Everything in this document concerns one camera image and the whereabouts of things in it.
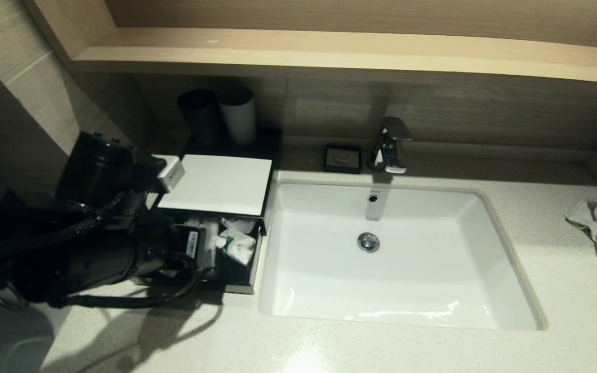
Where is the clear toothbrush packet green label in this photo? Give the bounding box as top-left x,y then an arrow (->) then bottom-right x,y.
202,218 -> 220,271

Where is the small white packet green label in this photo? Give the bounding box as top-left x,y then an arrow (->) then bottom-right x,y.
216,232 -> 258,266
220,218 -> 257,235

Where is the black box drawer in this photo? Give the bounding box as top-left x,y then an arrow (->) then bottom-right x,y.
138,210 -> 267,296

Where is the black plastic cup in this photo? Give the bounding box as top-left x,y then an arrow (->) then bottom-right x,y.
178,89 -> 222,151

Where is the black box with white top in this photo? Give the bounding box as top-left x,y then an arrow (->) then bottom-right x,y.
152,150 -> 281,223

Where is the black cup tray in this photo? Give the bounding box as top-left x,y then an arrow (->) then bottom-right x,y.
190,127 -> 283,159

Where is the grey plastic cup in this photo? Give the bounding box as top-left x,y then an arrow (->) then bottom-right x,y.
219,89 -> 257,146

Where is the black square soap dish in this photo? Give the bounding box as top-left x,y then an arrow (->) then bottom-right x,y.
323,145 -> 363,175

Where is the chrome drain stopper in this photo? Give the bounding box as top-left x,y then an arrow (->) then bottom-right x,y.
357,233 -> 380,253

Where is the grey rounded fixture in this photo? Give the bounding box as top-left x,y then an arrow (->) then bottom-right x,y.
0,303 -> 66,373

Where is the chrome faucet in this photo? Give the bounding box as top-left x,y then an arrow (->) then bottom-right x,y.
368,117 -> 413,175

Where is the light wooden shelf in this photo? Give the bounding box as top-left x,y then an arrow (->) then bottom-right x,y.
21,0 -> 597,89

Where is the white ceramic sink basin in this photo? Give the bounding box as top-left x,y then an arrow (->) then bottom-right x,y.
258,179 -> 547,331

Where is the smooth black arm cable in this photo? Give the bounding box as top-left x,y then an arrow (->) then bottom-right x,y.
63,251 -> 202,310

